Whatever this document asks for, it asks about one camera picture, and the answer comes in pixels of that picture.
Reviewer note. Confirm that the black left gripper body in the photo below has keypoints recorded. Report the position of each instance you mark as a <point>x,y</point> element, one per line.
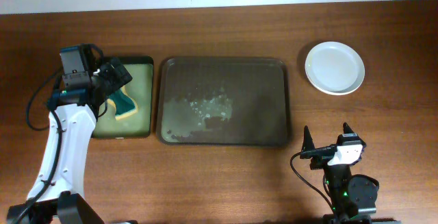
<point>109,79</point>

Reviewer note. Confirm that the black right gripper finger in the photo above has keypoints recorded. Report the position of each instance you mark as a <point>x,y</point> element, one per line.
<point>347,129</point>
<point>307,144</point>

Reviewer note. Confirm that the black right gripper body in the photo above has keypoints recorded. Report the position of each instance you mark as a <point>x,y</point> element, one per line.
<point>321,158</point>

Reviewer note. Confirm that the green yellow sponge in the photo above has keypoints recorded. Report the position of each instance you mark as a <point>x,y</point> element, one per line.
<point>124,105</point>

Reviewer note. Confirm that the light blue plate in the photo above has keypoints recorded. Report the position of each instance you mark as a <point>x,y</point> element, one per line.
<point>333,56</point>

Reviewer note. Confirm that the cream white plate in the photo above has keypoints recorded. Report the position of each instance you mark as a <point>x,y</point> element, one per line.
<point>336,83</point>

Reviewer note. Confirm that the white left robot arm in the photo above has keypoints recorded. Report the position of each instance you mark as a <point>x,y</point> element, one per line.
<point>58,191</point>

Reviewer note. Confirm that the black tray with green water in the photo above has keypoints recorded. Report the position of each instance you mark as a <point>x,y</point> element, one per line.
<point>140,88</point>

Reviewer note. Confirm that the dark brown serving tray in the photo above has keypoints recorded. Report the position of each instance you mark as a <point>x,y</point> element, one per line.
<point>223,101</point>

